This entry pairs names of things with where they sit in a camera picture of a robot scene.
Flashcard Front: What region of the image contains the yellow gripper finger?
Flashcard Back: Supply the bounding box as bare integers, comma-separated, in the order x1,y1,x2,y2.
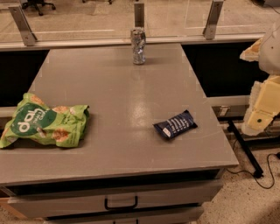
241,75,280,136
240,38,263,62

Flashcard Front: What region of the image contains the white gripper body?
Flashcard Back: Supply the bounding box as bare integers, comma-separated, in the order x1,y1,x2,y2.
259,22,280,75

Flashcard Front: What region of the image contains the green rice chip bag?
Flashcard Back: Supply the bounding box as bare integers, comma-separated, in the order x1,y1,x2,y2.
0,93,89,149

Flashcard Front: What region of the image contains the silver redbull can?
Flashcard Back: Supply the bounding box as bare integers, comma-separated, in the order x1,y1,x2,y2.
130,27,146,65

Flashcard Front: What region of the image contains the black metal stand leg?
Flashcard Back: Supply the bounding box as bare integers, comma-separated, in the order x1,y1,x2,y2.
227,120,263,179

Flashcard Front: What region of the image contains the dark blue snack packet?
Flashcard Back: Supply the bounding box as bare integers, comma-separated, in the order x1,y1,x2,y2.
153,110,198,140

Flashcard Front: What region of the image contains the grey upper drawer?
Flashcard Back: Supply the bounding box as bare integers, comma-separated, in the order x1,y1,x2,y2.
8,179,223,218

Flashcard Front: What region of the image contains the grey drawer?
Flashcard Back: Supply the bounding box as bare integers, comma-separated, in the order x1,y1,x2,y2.
8,179,223,218
44,206,204,224

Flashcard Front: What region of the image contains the grey lower drawer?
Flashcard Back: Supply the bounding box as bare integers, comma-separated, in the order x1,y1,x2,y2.
44,206,204,224

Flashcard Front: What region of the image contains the black office chair base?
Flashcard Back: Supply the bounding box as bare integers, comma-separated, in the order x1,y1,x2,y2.
21,0,56,16

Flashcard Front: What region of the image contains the right metal bracket post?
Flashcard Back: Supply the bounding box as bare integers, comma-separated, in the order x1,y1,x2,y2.
203,0,224,39

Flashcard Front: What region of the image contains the metal bracket post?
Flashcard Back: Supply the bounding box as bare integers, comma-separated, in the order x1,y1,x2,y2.
203,0,224,39
9,6,37,46
134,2,144,27

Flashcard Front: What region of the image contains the black cable on floor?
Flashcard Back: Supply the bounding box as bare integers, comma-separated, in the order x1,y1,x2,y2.
226,138,280,190

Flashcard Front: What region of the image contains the middle metal bracket post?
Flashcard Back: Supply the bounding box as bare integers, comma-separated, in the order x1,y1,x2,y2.
134,2,144,27

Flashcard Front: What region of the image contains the black drawer handle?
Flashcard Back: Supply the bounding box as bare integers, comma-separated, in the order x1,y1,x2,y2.
104,196,138,211

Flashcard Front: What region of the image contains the left metal bracket post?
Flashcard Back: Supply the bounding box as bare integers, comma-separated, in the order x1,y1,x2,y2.
9,6,37,46

